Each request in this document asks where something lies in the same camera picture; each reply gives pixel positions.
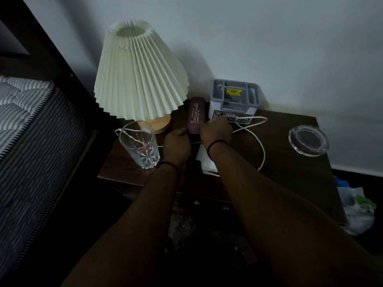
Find maroon glasses case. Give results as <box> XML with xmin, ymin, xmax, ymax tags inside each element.
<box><xmin>187</xmin><ymin>97</ymin><xmax>206</xmax><ymax>135</ymax></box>

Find dark wooden nightstand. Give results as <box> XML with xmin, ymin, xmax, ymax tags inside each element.
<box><xmin>97</xmin><ymin>102</ymin><xmax>349</xmax><ymax>227</ymax></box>

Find person's right forearm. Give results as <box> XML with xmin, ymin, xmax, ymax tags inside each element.
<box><xmin>208</xmin><ymin>142</ymin><xmax>383</xmax><ymax>287</ymax></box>

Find grey desk organizer box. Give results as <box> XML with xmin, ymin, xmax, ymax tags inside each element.
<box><xmin>208</xmin><ymin>79</ymin><xmax>260</xmax><ymax>125</ymax></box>

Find striped grey mattress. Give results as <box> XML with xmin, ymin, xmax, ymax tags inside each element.
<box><xmin>0</xmin><ymin>75</ymin><xmax>91</xmax><ymax>280</ymax></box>

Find dark wooden bed frame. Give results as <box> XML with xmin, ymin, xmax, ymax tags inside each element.
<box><xmin>0</xmin><ymin>0</ymin><xmax>120</xmax><ymax>147</ymax></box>

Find clear round glass lid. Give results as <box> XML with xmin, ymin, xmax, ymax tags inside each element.
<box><xmin>288</xmin><ymin>124</ymin><xmax>330</xmax><ymax>157</ymax></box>

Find cream pleated table lamp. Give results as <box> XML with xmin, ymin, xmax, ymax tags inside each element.
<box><xmin>94</xmin><ymin>20</ymin><xmax>190</xmax><ymax>135</ymax></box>

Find black right wristband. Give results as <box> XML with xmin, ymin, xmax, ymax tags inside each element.
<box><xmin>206</xmin><ymin>139</ymin><xmax>229</xmax><ymax>161</ymax></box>

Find black wristband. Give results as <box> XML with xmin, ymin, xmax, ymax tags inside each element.
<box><xmin>206</xmin><ymin>139</ymin><xmax>229</xmax><ymax>161</ymax></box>
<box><xmin>157</xmin><ymin>161</ymin><xmax>181</xmax><ymax>181</ymax></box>

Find clear cut glass tumbler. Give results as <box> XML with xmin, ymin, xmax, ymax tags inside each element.
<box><xmin>119</xmin><ymin>121</ymin><xmax>161</xmax><ymax>170</ymax></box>

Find black left wristband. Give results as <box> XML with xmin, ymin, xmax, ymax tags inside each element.
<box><xmin>157</xmin><ymin>161</ymin><xmax>181</xmax><ymax>181</ymax></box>

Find person's left forearm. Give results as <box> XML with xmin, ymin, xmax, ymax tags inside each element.
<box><xmin>61</xmin><ymin>165</ymin><xmax>181</xmax><ymax>287</ymax></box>

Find person's left hand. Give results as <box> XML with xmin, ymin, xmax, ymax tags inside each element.
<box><xmin>162</xmin><ymin>127</ymin><xmax>192</xmax><ymax>169</ymax></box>

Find white plastic bag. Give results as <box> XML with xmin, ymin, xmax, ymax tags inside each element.
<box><xmin>338</xmin><ymin>186</ymin><xmax>377</xmax><ymax>236</ymax></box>

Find white paper sheet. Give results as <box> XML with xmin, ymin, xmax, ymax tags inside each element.
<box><xmin>195</xmin><ymin>144</ymin><xmax>219</xmax><ymax>174</ymax></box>

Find white cable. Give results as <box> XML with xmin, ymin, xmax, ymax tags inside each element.
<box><xmin>115</xmin><ymin>116</ymin><xmax>269</xmax><ymax>177</ymax></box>

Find person's right hand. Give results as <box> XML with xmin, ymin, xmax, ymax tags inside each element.
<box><xmin>199</xmin><ymin>116</ymin><xmax>233</xmax><ymax>147</ymax></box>

